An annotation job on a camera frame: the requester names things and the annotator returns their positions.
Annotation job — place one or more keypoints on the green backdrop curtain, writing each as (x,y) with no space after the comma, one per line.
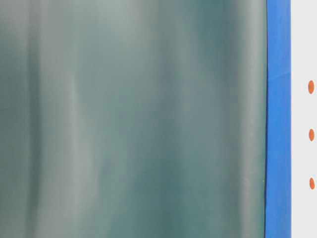
(132,118)

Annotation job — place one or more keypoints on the blue mat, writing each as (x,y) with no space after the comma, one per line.
(278,121)

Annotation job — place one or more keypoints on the white paper sheet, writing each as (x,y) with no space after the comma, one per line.
(304,118)

